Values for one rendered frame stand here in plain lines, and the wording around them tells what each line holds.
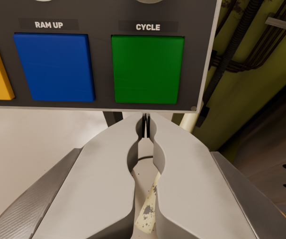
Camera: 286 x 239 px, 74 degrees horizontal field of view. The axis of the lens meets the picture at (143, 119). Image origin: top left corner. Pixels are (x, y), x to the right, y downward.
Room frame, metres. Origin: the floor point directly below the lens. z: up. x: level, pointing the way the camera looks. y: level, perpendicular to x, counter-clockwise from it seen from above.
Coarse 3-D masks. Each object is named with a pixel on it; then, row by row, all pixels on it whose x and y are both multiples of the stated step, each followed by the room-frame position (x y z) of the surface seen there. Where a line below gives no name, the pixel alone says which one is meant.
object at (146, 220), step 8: (184, 120) 0.28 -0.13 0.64; (192, 120) 0.28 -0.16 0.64; (184, 128) 0.25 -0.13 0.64; (192, 128) 0.26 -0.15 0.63; (160, 176) 0.11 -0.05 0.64; (152, 184) 0.09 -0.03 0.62; (152, 192) 0.07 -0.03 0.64; (152, 200) 0.05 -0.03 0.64; (144, 208) 0.03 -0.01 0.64; (152, 208) 0.03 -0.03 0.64; (144, 216) 0.01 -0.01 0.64; (152, 216) 0.01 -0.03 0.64; (136, 224) -0.01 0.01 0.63; (144, 224) -0.01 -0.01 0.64; (152, 224) -0.01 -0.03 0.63
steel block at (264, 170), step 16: (272, 112) 0.29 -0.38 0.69; (256, 128) 0.28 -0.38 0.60; (272, 128) 0.23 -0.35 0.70; (240, 144) 0.26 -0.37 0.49; (256, 144) 0.21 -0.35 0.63; (272, 144) 0.18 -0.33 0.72; (240, 160) 0.19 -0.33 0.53; (256, 160) 0.15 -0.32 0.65; (272, 160) 0.13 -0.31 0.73; (256, 176) 0.11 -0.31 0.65; (272, 176) 0.10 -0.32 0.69; (272, 192) 0.08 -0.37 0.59
